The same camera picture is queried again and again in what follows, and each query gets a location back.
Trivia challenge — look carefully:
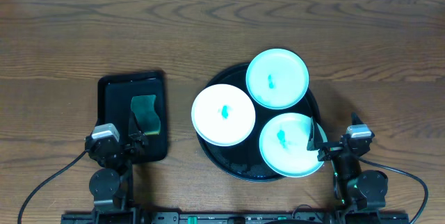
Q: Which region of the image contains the mint green plate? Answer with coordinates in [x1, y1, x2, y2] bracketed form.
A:
[245, 49, 309, 110]
[259, 113, 323, 178]

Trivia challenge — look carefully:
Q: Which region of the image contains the green yellow sponge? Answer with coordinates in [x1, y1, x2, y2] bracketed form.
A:
[131, 95, 161, 136]

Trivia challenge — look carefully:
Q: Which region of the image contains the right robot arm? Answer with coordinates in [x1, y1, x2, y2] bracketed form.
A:
[307, 113, 388, 211]

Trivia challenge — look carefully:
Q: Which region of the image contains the white plate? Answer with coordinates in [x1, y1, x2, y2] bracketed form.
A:
[191, 84, 256, 147]

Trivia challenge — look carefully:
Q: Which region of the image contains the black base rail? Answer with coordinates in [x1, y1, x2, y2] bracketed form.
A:
[60, 211, 410, 224]

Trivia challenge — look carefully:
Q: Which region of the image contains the round black tray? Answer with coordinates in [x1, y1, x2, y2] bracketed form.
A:
[197, 63, 321, 182]

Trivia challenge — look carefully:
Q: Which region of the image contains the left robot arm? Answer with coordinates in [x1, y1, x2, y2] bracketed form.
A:
[85, 112, 147, 214]

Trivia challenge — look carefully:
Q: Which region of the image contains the black rectangular tray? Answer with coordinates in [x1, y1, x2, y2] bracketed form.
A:
[97, 70, 168, 163]

